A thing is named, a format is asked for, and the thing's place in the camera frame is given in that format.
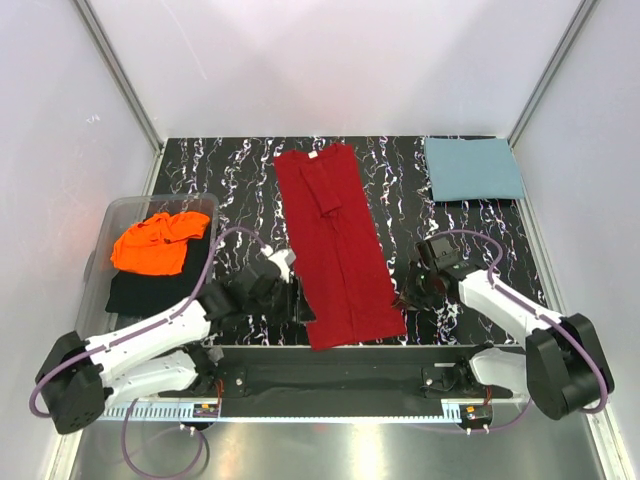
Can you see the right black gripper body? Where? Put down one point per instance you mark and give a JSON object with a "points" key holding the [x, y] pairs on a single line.
{"points": [[419, 288]]}

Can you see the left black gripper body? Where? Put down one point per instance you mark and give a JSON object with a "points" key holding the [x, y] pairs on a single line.
{"points": [[282, 304]]}

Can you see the red t-shirt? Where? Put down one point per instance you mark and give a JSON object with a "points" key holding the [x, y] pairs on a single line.
{"points": [[338, 256]]}

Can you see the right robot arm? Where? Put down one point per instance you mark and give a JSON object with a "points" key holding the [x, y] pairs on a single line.
{"points": [[561, 368]]}

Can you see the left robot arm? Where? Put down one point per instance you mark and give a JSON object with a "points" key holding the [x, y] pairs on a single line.
{"points": [[80, 378]]}

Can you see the folded blue t-shirt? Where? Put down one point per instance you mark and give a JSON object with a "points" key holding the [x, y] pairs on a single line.
{"points": [[463, 169]]}

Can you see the orange t-shirt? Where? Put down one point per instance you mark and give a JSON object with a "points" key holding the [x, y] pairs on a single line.
{"points": [[158, 245]]}

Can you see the black t-shirt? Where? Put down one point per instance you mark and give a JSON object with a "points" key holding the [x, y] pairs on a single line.
{"points": [[145, 296]]}

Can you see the left small circuit board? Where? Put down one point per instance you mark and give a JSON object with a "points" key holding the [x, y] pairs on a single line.
{"points": [[206, 410]]}

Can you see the small circuit board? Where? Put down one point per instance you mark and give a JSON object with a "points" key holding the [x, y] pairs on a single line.
{"points": [[478, 413], [206, 410]]}

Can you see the right small circuit board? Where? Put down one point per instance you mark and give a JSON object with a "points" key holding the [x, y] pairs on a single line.
{"points": [[478, 413]]}

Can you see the clear plastic bin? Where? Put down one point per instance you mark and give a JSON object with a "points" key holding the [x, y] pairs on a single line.
{"points": [[120, 215]]}

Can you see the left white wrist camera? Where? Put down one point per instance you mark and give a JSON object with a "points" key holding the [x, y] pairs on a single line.
{"points": [[284, 260]]}

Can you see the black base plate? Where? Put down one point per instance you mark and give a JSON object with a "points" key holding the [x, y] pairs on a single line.
{"points": [[363, 376]]}

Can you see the grey slotted cable duct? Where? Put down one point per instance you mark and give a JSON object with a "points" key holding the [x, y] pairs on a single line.
{"points": [[240, 411]]}

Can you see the left aluminium frame post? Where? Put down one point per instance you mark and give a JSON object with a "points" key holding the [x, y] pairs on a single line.
{"points": [[108, 54]]}

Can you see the aluminium frame post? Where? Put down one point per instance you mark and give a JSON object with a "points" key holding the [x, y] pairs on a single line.
{"points": [[108, 54], [576, 24]]}

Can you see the right aluminium frame post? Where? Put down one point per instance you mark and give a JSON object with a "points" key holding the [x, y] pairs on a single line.
{"points": [[576, 24]]}

